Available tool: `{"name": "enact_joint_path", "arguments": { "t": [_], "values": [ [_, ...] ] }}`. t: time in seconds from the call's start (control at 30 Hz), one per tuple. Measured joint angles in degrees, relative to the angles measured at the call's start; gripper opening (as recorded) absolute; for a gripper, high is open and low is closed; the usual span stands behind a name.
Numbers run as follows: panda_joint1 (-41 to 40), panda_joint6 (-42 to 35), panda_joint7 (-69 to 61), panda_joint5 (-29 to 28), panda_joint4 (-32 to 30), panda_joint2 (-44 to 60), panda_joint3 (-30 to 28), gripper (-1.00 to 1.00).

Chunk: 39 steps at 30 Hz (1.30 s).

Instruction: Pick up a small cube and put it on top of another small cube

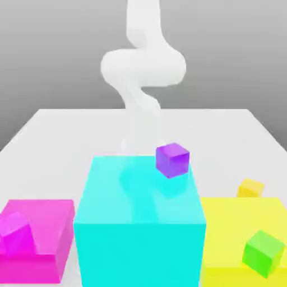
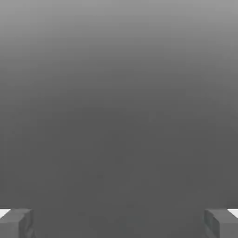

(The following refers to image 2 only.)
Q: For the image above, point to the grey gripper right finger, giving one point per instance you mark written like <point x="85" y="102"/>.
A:
<point x="223" y="223"/>

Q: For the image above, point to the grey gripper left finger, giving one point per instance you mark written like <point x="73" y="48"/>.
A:
<point x="14" y="223"/>

